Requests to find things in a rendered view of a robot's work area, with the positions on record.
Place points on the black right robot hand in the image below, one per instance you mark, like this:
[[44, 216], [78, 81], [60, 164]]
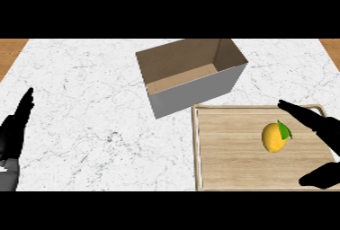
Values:
[[317, 122]]

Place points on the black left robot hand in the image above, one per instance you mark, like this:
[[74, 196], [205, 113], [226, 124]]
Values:
[[14, 125]]

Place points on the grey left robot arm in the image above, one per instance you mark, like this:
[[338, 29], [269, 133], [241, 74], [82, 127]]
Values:
[[8, 176]]

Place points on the yellow lemon with green leaf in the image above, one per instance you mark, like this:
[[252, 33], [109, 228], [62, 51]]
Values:
[[273, 138]]

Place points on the pale wooden tray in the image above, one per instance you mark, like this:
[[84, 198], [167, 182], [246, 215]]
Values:
[[238, 155]]

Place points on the open cardboard box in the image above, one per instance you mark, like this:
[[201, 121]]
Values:
[[189, 76]]

